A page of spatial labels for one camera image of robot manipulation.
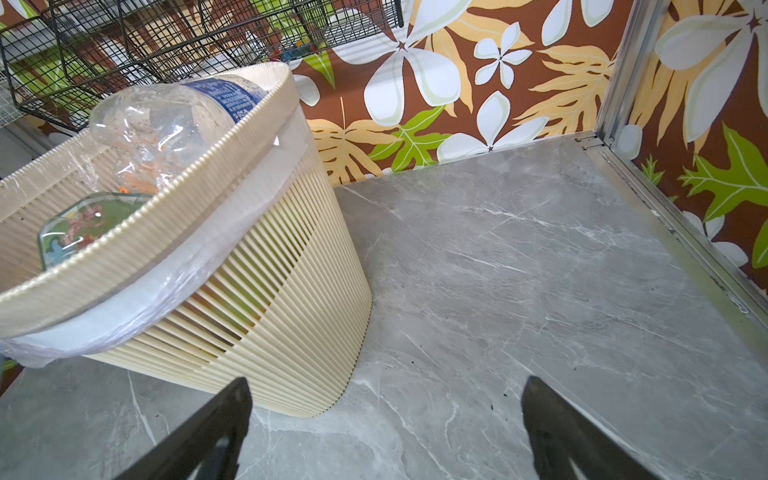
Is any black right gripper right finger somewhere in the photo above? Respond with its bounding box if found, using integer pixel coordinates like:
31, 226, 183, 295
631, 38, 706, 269
520, 376, 657, 479

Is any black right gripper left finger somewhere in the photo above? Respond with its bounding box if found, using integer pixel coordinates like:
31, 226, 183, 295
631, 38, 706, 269
118, 377, 252, 479

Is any clear bottle blue label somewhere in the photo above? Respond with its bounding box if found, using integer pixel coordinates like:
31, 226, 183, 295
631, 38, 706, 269
89, 75, 268, 194

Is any cream slatted plastic bin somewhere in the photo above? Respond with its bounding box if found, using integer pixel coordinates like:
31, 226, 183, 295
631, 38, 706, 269
1, 62, 372, 417

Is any aluminium frame post back right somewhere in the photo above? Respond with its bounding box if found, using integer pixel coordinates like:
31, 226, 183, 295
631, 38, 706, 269
594, 0, 670, 146

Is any black wire wall basket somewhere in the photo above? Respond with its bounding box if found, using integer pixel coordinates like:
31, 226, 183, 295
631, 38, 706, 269
1, 1, 405, 131

